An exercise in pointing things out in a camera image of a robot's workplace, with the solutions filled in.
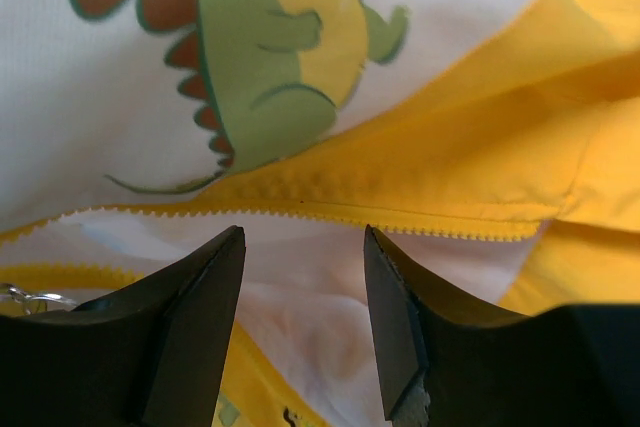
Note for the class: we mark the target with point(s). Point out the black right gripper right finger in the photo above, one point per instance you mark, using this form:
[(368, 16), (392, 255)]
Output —
[(448, 358)]

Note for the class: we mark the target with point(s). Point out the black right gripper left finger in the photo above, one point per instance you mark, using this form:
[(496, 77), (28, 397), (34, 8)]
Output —
[(149, 354)]

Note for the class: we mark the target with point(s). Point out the yellow cream dinosaur print jacket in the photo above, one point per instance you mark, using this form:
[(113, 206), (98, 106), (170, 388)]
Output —
[(495, 142)]

